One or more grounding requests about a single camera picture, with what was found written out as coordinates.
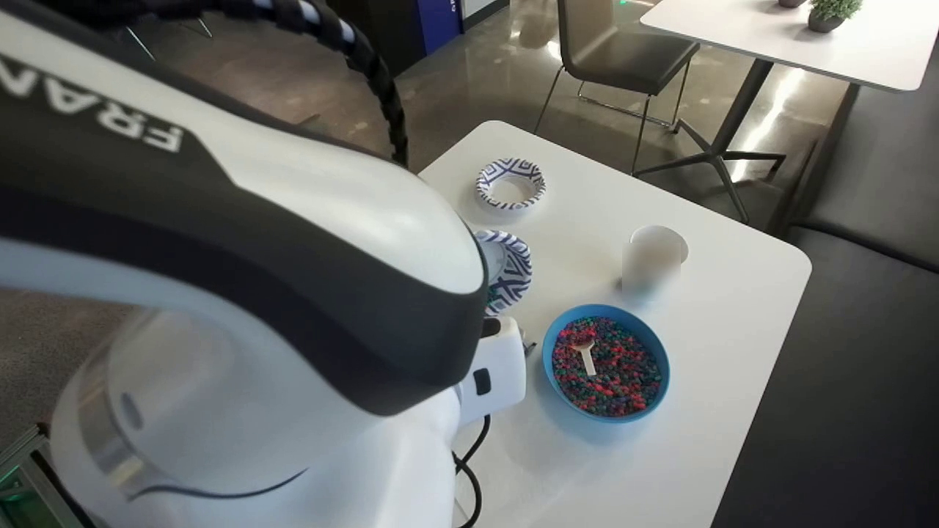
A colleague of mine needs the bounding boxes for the grey chair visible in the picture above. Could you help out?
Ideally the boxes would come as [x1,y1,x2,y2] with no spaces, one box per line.
[533,0,702,173]

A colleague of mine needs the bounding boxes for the white side table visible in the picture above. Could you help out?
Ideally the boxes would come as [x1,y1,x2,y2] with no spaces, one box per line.
[640,0,939,238]

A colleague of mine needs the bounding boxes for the green potted plant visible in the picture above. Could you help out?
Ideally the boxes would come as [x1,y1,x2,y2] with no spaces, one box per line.
[805,0,866,40]

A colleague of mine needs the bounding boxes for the large colourful cereal pile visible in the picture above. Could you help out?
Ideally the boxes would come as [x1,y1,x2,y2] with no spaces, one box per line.
[552,318,661,421]

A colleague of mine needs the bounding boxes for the coffee print paper cup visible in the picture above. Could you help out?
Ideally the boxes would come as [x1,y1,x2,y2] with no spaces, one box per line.
[615,224,693,301]

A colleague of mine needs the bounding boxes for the white plastic scoop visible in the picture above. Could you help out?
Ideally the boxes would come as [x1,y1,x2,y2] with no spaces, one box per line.
[568,340,602,380]

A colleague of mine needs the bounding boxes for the wooden crate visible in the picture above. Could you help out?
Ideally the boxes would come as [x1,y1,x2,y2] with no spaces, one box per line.
[0,422,52,528]

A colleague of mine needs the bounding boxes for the dark grey bench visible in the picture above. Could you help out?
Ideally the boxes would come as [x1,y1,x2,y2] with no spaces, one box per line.
[715,82,939,528]

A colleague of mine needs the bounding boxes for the blue patterned paper bowl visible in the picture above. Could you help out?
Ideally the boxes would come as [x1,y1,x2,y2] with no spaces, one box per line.
[472,226,538,321]
[476,157,548,219]

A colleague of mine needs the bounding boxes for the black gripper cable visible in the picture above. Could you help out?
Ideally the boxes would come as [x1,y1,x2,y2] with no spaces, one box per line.
[450,415,494,528]

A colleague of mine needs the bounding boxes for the white paper sheet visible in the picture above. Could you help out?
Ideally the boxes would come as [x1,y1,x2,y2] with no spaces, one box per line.
[477,380,627,528]

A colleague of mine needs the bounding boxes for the blue plastic bowl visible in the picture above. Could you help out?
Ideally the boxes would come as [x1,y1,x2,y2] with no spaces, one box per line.
[539,302,676,427]

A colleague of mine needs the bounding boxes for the black and blue cabinet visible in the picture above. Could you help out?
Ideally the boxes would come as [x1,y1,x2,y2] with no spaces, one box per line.
[325,0,511,82]

